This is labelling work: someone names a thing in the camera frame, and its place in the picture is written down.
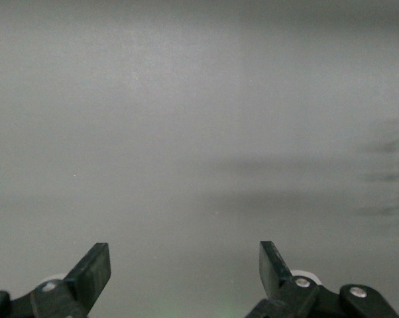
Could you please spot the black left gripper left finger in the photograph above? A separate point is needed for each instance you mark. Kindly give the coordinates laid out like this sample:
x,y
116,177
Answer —
x,y
90,275

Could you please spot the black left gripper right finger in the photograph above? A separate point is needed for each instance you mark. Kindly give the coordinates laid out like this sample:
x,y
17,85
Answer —
x,y
275,275

